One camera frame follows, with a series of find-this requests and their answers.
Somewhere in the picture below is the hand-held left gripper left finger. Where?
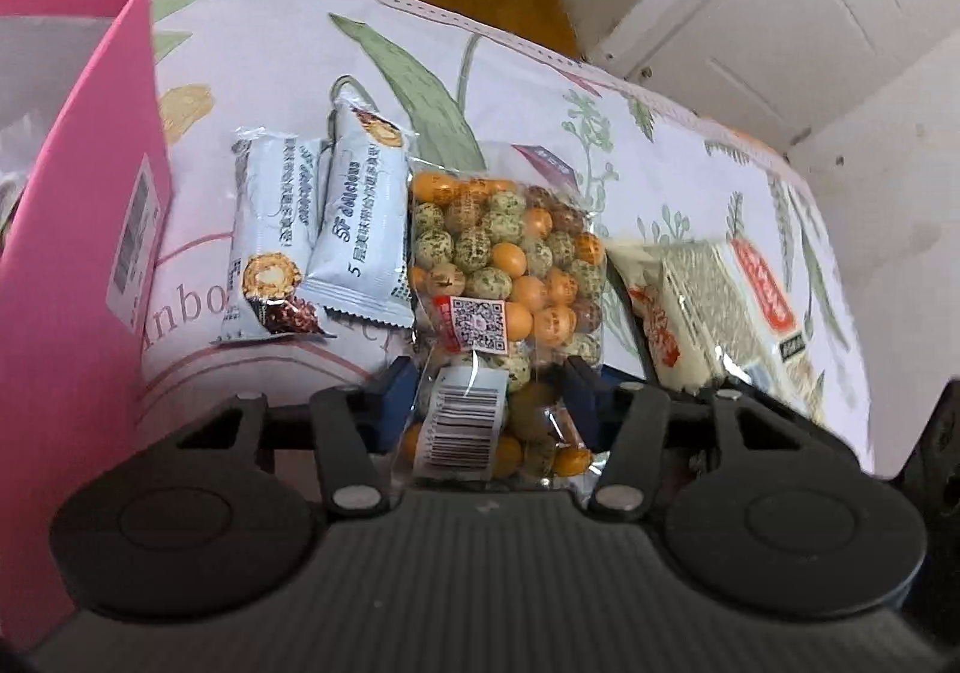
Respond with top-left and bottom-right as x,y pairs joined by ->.
176,354 -> 421,520

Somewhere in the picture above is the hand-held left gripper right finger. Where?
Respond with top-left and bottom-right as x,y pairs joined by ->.
562,354 -> 826,520

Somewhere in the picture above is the rice cracker packet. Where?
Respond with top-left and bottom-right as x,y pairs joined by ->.
604,236 -> 835,428

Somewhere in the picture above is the clear bag of coated peanuts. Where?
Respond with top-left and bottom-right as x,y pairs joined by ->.
394,144 -> 610,494

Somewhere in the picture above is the white wafer snack packet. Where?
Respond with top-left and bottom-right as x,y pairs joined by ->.
212,131 -> 338,347
304,95 -> 419,329

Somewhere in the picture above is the pink cardboard box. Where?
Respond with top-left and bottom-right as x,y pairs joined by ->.
0,0 -> 176,651

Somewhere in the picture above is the floral bed sheet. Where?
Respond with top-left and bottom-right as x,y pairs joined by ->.
0,0 -> 878,479

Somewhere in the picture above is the white door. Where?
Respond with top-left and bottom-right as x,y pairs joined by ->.
585,0 -> 960,151

